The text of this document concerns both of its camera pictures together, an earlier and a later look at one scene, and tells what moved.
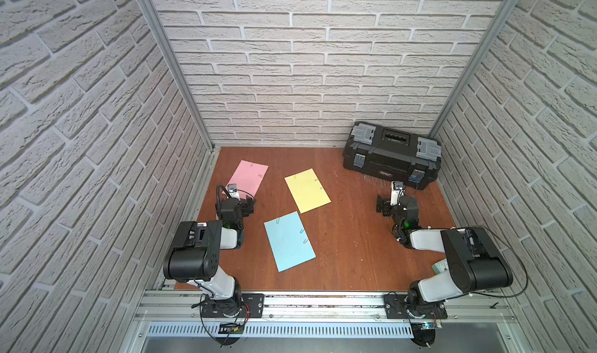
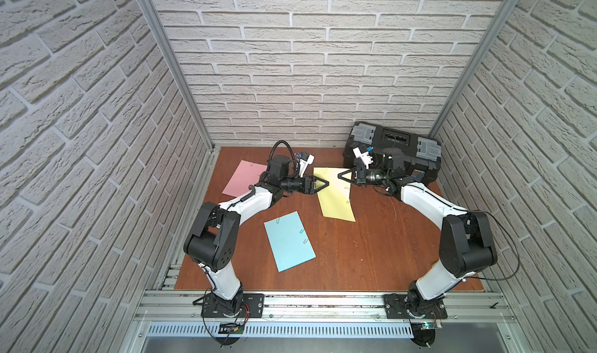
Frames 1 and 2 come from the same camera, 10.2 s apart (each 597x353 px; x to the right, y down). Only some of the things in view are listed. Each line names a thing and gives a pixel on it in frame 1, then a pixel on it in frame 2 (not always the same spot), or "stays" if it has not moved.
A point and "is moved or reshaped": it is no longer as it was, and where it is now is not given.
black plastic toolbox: [411, 160] stays
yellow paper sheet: [307, 190] is moved or reshaped
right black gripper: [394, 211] to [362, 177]
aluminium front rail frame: [179, 315] stays
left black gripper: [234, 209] to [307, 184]
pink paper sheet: [247, 177] stays
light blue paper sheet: [288, 241] stays
